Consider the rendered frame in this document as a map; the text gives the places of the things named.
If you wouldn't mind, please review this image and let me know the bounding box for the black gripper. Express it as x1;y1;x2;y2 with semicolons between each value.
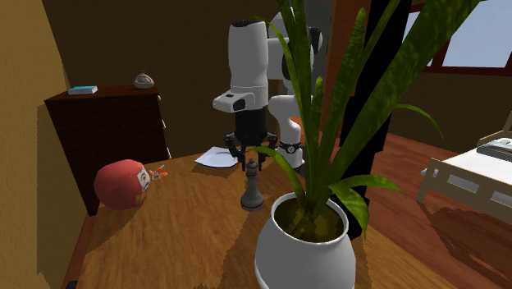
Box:
222;107;280;172

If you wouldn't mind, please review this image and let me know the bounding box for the white plate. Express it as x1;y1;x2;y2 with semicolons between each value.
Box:
194;146;240;168

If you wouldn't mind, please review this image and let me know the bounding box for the black chess piece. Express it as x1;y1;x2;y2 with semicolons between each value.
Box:
240;158;265;213

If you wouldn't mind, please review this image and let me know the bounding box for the small orange and white object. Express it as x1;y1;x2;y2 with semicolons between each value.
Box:
149;164;169;181

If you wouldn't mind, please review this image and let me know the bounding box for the wooden table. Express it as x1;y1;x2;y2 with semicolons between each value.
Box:
66;149;461;289

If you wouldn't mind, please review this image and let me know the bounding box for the grey round vase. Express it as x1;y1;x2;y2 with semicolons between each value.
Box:
133;71;155;89

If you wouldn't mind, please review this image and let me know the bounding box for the green plant in white pot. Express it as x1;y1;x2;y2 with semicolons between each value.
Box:
249;0;483;289

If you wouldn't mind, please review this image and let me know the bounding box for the red round daruma doll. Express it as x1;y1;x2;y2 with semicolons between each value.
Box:
93;158;152;211

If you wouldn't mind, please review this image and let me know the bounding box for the dark wooden chest of drawers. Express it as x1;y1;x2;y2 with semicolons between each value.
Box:
43;84;173;218

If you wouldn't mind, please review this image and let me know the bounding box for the light blue book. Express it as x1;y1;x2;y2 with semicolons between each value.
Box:
66;85;99;96

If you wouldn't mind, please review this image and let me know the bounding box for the white bed with pale frame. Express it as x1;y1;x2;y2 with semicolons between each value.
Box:
415;112;512;226

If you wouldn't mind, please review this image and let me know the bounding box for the window with red-brown frame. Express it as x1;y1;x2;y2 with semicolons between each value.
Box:
400;0;512;77

